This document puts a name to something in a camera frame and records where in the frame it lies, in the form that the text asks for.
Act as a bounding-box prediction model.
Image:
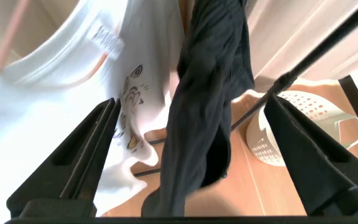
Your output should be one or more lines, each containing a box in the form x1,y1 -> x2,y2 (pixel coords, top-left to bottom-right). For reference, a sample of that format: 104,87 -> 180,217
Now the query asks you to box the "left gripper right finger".
263,94 -> 358,217

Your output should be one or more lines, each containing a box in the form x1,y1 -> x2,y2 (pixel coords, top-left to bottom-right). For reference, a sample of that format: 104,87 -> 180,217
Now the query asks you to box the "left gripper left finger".
6,97 -> 122,218

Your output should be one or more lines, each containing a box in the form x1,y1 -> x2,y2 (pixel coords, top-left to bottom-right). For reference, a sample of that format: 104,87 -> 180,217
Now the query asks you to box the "white printed t-shirt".
0,0 -> 186,218

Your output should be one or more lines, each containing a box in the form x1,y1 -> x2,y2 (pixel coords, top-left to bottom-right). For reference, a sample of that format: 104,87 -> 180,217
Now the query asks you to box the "black garment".
140,0 -> 256,218

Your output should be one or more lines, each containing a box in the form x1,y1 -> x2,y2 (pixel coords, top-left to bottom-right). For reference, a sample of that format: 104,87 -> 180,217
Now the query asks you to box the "pink clothes hanger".
0,0 -> 110,90

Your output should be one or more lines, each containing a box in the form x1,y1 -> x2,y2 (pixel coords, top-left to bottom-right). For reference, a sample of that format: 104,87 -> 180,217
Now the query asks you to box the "white laundry basket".
246,90 -> 358,167

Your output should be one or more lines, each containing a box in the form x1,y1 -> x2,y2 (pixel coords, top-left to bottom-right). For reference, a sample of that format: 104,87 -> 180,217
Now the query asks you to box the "black clothes rack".
132,0 -> 358,178

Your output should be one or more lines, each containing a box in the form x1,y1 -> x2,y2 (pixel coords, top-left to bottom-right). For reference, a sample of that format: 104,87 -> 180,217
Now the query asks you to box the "beige curtain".
0,0 -> 358,91

